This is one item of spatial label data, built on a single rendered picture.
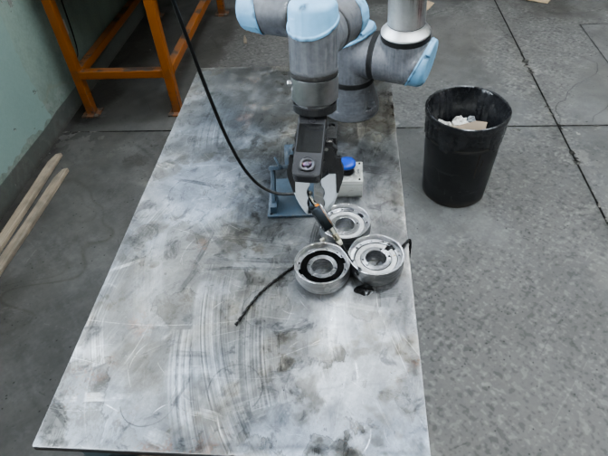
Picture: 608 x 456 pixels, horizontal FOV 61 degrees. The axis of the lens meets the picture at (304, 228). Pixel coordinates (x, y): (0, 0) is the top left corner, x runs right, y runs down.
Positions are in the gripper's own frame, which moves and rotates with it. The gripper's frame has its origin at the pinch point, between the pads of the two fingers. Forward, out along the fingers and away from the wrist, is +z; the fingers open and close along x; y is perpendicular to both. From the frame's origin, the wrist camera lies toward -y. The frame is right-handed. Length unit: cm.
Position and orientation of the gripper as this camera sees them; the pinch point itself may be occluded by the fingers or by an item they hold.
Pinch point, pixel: (316, 209)
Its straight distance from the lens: 93.3
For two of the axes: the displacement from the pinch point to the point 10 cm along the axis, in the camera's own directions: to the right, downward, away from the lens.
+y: 0.9, -6.0, 7.9
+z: 0.4, 8.0, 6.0
